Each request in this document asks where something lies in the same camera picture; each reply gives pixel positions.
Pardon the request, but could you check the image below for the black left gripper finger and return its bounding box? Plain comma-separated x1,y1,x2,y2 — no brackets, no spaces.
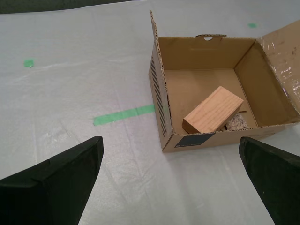
0,136,105,225
238,136,300,225

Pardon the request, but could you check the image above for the speckled beige rock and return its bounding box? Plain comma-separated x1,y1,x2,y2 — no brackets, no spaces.
222,112,249,131

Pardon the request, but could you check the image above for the light wooden block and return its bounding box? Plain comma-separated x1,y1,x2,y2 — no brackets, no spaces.
182,86,244,135

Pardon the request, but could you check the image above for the brown cardboard box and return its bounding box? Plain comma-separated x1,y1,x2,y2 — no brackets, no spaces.
148,10,300,154

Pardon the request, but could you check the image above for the translucent white plastic sheet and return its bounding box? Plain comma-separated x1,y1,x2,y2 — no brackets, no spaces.
0,0,300,225

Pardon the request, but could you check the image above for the pale green tape strip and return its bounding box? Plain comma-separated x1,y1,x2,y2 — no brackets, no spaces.
93,105,156,126

